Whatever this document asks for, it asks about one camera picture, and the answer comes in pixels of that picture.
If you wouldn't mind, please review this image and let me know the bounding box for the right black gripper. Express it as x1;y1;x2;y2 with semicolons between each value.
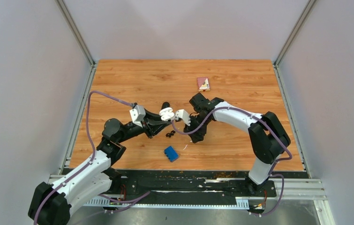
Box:
184;114;211;143

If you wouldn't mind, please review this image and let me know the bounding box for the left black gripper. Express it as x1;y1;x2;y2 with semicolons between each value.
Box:
117;108;172;143

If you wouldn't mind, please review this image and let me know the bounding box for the white earbud charging case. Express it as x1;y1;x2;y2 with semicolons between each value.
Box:
159;107;175;121

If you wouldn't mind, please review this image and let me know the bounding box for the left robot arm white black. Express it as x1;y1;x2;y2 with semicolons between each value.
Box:
28;105;175;225

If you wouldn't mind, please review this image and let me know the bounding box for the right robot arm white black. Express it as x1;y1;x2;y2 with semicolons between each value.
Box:
183;93;291;196

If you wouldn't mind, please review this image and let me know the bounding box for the black earbuds pair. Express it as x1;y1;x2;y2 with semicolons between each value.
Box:
166;130;176;138

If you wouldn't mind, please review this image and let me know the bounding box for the black earbud case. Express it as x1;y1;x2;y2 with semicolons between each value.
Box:
161;102;170;109

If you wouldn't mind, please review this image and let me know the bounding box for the blue toy brick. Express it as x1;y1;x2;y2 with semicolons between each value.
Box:
164;146;179;162

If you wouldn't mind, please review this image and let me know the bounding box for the red white card box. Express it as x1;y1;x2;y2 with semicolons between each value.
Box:
196;77;211;92

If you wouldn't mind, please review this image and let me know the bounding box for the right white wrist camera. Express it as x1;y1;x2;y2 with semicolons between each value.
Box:
175;109;191;126

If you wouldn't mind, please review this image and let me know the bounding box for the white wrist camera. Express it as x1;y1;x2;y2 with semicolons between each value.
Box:
129;105;146;128
175;109;191;126

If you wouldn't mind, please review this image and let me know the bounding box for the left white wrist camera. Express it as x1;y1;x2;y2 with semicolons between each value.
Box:
129;105;146;128

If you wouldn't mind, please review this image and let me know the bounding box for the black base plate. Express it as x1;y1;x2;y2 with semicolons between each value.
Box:
105;170;277;204

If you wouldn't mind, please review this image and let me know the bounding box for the slotted white cable duct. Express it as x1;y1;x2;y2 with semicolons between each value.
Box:
83;197;250;210

